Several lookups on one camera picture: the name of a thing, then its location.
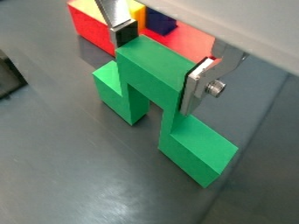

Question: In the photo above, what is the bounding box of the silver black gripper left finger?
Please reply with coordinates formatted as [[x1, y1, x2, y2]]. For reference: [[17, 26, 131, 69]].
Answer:
[[95, 0, 138, 48]]

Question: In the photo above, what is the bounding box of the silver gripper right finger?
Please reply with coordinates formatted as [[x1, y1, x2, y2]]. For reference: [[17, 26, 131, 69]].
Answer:
[[181, 39, 249, 116]]

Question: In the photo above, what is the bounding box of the green zigzag block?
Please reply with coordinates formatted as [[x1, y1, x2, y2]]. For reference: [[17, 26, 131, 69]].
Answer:
[[93, 35, 238, 187]]

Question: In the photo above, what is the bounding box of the red board block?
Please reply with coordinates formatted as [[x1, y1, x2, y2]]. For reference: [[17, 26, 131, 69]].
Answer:
[[67, 0, 216, 62]]

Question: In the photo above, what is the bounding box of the yellow block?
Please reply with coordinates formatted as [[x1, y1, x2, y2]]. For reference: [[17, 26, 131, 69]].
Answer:
[[126, 0, 146, 31]]

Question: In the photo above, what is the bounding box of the blue block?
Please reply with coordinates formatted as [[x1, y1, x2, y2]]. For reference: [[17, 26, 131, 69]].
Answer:
[[146, 8, 178, 36]]

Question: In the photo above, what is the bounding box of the black metal bracket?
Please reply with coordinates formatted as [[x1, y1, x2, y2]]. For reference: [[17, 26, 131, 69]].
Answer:
[[0, 50, 29, 100]]

